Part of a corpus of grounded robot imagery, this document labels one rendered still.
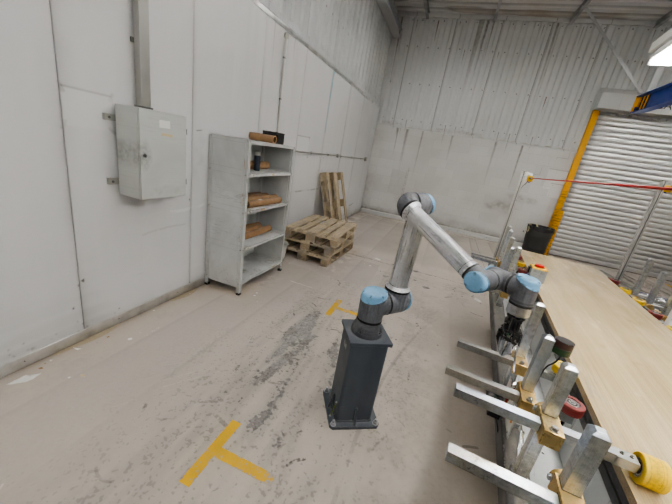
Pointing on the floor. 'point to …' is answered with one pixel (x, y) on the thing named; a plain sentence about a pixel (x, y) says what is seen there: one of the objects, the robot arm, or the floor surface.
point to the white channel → (651, 52)
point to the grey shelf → (234, 186)
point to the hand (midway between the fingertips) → (502, 352)
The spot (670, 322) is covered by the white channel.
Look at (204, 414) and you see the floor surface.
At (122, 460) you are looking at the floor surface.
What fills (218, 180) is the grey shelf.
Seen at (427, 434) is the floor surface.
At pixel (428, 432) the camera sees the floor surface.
